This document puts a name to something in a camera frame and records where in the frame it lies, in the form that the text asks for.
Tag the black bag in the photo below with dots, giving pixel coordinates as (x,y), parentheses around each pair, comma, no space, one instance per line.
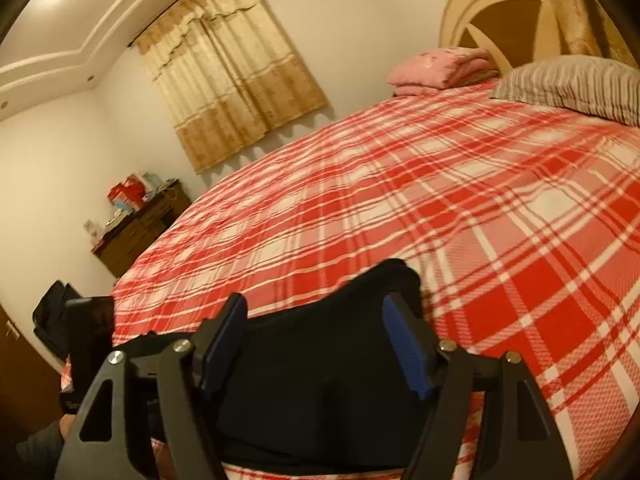
(50,310)

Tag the pink folded blanket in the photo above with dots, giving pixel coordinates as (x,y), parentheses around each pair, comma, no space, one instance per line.
(440,70)

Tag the striped pillow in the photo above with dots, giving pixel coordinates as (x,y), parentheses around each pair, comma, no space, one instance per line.
(575,85)

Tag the small white card box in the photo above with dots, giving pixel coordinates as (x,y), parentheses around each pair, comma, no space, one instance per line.
(90,227)

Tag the beige window curtain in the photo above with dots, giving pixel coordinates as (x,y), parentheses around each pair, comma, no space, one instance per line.
(230,70)

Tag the brown wooden door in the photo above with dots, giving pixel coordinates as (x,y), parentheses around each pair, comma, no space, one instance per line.
(20,375)

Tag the brown wooden desk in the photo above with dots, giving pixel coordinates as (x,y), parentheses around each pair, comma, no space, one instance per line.
(140,232)

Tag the person's left forearm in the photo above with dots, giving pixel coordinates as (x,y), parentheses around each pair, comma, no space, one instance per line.
(45,447)

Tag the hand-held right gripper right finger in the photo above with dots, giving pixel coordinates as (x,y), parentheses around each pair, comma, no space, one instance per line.
(405,350)

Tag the cream wooden headboard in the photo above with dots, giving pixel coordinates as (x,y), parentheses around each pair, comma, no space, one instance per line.
(500,15)

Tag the black pants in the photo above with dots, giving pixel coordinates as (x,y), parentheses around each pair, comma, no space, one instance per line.
(315,385)

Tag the teal and white box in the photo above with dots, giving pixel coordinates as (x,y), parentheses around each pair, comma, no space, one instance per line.
(122,206)

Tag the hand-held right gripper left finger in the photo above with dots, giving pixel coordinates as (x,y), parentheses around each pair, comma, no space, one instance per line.
(222,355)

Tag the dark curtain rod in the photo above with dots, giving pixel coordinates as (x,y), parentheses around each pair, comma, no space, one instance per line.
(150,28)

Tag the large beige floral curtain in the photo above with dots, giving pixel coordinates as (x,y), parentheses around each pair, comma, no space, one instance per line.
(575,5)

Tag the red plaid bed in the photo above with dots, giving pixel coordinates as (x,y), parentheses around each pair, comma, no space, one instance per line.
(450,185)

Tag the red gift bag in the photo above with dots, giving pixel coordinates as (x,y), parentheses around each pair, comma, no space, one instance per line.
(120,196)
(134,187)

